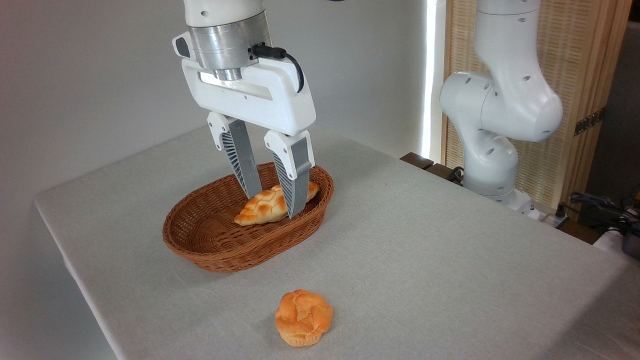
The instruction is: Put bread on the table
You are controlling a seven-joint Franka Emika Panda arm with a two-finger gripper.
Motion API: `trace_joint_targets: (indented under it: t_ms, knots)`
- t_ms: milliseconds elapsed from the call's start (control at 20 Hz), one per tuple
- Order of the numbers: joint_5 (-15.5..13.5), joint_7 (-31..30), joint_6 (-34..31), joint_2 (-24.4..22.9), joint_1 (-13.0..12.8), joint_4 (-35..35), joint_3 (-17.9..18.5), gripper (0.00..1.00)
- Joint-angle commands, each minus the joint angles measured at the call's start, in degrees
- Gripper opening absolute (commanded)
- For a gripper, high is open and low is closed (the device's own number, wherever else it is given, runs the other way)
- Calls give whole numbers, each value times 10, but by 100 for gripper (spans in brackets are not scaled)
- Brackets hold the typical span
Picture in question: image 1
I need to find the white power strip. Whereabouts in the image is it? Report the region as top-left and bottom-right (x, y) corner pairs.
(530, 207), (569, 229)

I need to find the round orange bread bun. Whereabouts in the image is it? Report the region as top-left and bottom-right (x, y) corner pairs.
(275, 289), (334, 348)

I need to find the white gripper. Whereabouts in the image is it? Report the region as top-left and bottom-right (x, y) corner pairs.
(181, 56), (317, 219)

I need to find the dark metal hinge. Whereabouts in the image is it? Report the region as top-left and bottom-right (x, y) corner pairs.
(574, 107), (607, 137)

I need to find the black cable bundle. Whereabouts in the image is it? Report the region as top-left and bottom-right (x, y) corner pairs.
(567, 191), (640, 236)

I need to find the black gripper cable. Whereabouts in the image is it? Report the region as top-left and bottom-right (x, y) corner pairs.
(248, 44), (305, 94)

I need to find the long braided bread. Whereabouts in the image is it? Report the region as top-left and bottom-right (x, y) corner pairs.
(234, 181), (320, 227)

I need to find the light grey tablecloth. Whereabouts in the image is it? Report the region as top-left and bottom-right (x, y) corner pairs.
(34, 122), (640, 360)

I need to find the brown wicker basket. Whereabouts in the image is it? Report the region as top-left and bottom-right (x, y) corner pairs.
(162, 161), (335, 273)

